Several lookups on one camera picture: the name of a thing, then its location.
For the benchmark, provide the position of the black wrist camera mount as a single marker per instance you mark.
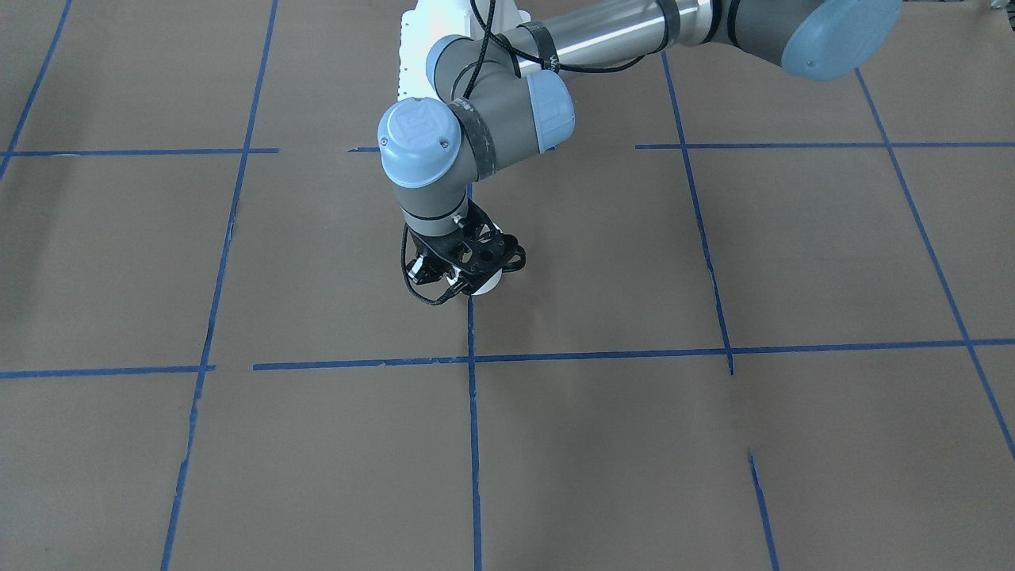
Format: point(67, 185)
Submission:
point(492, 250)

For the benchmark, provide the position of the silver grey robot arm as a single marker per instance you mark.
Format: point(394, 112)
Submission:
point(482, 89)

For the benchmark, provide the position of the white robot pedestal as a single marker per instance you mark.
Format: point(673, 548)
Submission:
point(430, 24)

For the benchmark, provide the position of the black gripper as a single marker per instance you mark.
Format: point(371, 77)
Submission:
point(434, 251)

